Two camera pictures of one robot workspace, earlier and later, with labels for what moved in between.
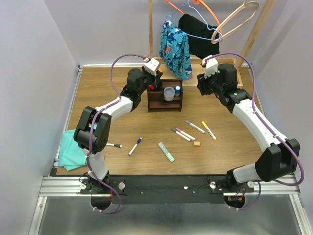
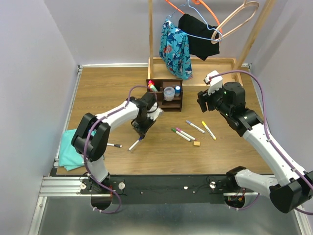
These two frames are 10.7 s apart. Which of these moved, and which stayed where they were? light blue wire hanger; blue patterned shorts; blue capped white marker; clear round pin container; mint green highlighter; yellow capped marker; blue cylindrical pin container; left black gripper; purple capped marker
Moved: left black gripper; blue capped white marker; mint green highlighter
Stayed: clear round pin container; yellow capped marker; purple capped marker; blue cylindrical pin container; light blue wire hanger; blue patterned shorts
